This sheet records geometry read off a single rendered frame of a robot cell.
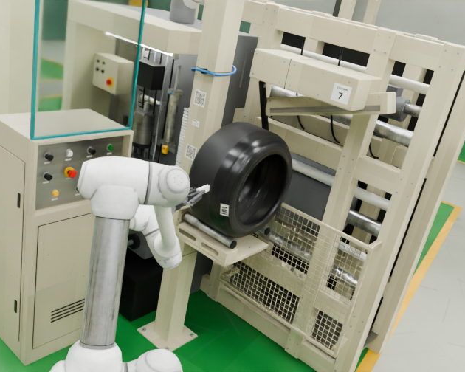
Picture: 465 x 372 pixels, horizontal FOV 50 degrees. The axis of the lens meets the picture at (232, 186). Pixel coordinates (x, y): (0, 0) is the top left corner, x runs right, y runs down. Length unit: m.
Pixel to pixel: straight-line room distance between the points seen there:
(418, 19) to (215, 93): 9.03
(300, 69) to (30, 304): 1.78
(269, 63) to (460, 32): 8.76
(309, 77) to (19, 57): 3.51
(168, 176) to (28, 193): 1.16
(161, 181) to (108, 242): 0.23
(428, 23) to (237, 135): 9.14
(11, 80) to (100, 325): 4.08
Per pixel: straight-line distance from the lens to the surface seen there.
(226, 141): 2.31
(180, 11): 3.02
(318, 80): 2.41
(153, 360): 1.55
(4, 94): 5.35
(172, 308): 3.03
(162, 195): 1.46
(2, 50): 5.24
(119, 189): 1.43
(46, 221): 2.55
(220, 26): 2.44
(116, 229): 1.46
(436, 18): 11.22
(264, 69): 2.59
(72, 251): 2.73
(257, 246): 2.69
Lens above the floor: 2.07
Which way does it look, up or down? 22 degrees down
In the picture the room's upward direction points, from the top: 12 degrees clockwise
